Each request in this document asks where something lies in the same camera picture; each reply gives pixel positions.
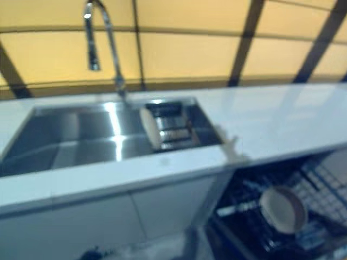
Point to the black dish drying rack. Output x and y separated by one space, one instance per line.
176 127

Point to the stainless steel sink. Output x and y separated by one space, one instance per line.
81 135

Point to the chrome gooseneck faucet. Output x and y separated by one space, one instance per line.
111 46

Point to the dark window frame grid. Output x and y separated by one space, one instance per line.
245 40

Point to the beige round plate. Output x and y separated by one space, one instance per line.
151 130
279 211

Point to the white cabinet door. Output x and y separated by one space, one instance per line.
176 205
67 230

